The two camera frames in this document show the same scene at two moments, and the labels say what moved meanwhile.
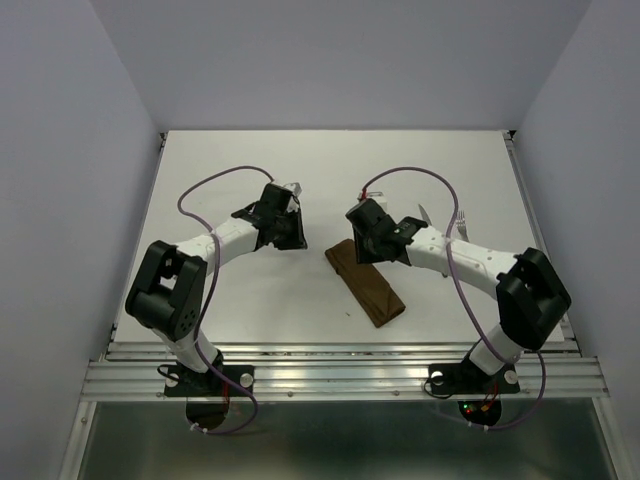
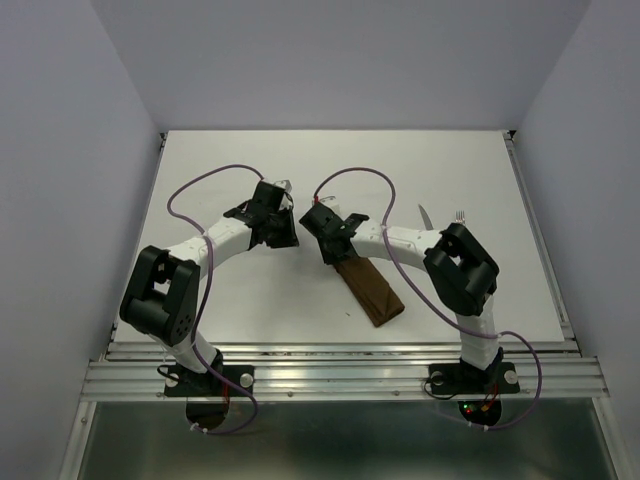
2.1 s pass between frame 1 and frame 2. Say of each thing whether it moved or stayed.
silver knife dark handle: stayed
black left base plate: stayed
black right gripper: moved
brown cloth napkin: stayed
